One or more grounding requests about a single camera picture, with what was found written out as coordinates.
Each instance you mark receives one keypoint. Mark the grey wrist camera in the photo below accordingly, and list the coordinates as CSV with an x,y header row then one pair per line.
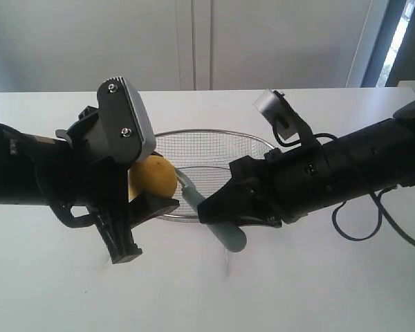
x,y
129,134
273,107

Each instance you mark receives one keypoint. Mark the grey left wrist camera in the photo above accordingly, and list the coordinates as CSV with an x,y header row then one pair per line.
x,y
129,134

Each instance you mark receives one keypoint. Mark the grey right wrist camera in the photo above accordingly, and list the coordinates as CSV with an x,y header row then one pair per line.
x,y
273,107

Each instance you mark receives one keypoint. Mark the white cabinet doors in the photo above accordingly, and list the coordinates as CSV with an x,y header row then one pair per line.
x,y
186,45

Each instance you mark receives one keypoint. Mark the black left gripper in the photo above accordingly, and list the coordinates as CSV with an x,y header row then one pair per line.
x,y
98,181

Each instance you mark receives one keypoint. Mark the teal handled vegetable peeler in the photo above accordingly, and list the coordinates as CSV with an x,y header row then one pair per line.
x,y
211,214

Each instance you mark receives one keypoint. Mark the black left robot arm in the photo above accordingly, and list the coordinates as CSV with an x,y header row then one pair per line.
x,y
36,171

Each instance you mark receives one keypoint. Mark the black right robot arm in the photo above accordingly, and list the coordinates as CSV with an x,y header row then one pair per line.
x,y
376,157

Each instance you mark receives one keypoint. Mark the yellow lemon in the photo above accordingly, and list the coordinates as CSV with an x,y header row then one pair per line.
x,y
155,175

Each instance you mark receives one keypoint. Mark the metal wire mesh basket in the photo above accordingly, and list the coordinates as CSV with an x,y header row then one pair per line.
x,y
203,155

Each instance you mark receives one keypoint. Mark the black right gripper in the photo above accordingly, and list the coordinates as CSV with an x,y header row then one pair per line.
x,y
279,188

